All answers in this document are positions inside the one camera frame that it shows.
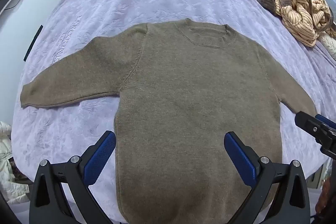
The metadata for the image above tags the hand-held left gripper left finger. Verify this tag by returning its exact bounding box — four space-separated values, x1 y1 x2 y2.
29 130 117 224

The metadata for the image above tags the black flat strip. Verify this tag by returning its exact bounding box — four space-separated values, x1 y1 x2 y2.
24 25 43 61

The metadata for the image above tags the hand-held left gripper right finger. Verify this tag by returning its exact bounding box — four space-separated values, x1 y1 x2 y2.
224 131 311 224

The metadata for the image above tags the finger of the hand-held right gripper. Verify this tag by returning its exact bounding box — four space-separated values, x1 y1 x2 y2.
295 111 336 159
315 114 336 131

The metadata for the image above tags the white patterned pillow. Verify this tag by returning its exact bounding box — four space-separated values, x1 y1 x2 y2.
319 34 336 60

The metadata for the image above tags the purple embossed blanket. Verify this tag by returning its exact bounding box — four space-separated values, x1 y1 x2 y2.
10 0 336 222

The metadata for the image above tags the beige striped garment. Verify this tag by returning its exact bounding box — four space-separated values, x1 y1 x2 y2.
273 0 334 47

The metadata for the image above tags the white puffy jacket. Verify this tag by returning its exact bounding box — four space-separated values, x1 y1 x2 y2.
0 121 29 205

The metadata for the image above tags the brown knit sweater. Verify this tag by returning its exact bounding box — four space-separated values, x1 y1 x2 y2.
20 18 318 224

